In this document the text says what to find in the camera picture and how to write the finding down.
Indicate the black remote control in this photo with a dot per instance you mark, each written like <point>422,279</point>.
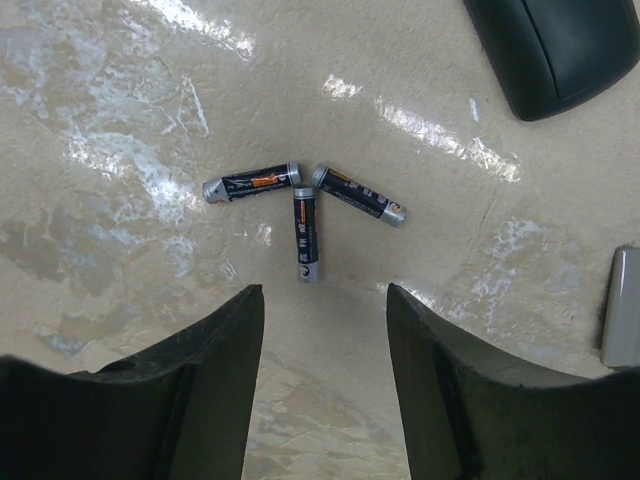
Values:
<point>552,56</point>

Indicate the black AAA battery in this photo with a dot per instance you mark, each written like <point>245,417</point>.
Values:
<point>358,196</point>
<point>306,231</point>
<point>241,185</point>

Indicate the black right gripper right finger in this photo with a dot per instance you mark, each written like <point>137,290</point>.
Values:
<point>470,410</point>

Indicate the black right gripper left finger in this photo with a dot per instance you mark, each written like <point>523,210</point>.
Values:
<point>179,409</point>

